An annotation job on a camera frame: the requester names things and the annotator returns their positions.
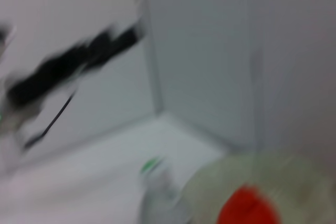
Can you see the red-orange toy orange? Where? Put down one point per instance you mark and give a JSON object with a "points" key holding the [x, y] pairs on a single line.
{"points": [[249, 208]]}

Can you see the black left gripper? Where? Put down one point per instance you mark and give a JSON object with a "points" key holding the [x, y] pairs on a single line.
{"points": [[65, 66]]}

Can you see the translucent green fruit bowl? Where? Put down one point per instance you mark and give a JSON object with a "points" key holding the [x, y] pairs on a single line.
{"points": [[302, 176]]}

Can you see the clear green-label water bottle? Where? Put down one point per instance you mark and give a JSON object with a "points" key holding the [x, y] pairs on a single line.
{"points": [[160, 197]]}

